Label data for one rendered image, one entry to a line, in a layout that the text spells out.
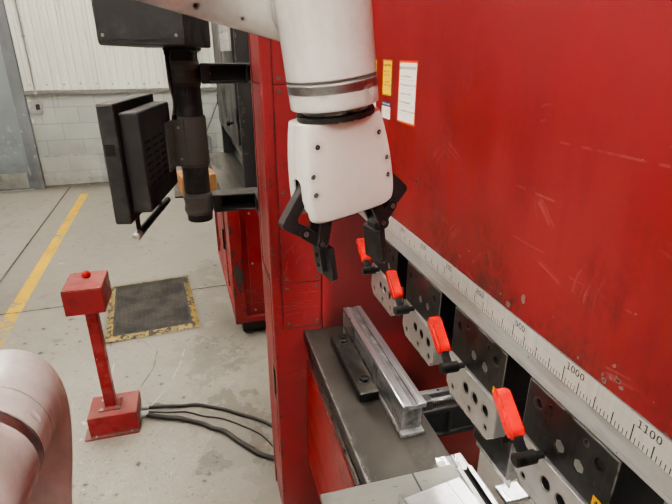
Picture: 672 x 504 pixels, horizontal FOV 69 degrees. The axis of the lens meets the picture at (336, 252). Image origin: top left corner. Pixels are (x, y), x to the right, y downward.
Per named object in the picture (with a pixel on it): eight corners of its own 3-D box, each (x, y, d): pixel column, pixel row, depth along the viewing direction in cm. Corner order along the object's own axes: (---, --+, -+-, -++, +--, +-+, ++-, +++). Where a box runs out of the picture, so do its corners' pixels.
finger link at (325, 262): (317, 214, 52) (324, 269, 55) (289, 223, 50) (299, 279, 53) (331, 223, 49) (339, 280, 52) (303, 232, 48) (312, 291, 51)
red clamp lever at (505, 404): (492, 388, 64) (520, 467, 60) (519, 383, 65) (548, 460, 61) (486, 391, 66) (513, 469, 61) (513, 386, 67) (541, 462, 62)
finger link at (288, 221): (325, 155, 48) (348, 198, 52) (263, 201, 47) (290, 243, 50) (330, 157, 47) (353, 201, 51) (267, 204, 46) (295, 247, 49)
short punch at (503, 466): (471, 445, 87) (477, 402, 84) (481, 443, 88) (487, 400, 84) (503, 489, 78) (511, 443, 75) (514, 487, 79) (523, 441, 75)
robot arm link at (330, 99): (351, 66, 50) (353, 96, 52) (272, 81, 47) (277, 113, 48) (399, 70, 44) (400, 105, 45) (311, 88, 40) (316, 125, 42)
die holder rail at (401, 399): (342, 333, 161) (343, 307, 158) (360, 330, 163) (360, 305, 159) (401, 439, 117) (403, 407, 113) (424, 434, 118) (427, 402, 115)
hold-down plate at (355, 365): (330, 343, 156) (330, 335, 154) (346, 340, 157) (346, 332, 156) (359, 403, 129) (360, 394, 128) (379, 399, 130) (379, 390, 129)
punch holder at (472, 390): (445, 387, 87) (453, 306, 81) (487, 380, 89) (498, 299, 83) (491, 448, 74) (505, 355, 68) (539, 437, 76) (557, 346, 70)
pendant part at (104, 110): (151, 188, 192) (138, 92, 179) (182, 187, 193) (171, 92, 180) (114, 225, 151) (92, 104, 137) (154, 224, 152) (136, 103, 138)
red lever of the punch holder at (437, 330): (426, 316, 82) (444, 373, 78) (449, 312, 83) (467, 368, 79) (423, 319, 84) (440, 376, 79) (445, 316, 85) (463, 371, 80)
